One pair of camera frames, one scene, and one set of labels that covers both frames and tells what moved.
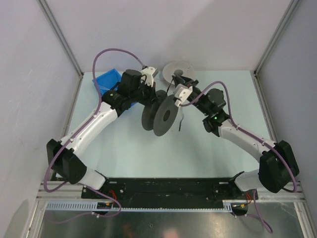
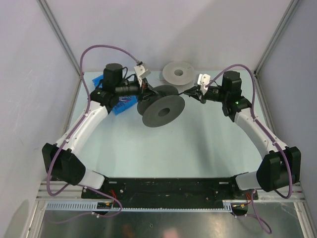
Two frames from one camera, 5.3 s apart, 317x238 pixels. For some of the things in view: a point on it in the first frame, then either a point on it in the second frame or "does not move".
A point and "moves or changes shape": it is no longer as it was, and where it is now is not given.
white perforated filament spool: (180, 68) does not move
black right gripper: (189, 83) to (198, 92)
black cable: (183, 116) moves or changes shape
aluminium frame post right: (255, 73) does not move
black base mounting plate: (168, 190) does not move
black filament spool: (161, 114) moves or changes shape
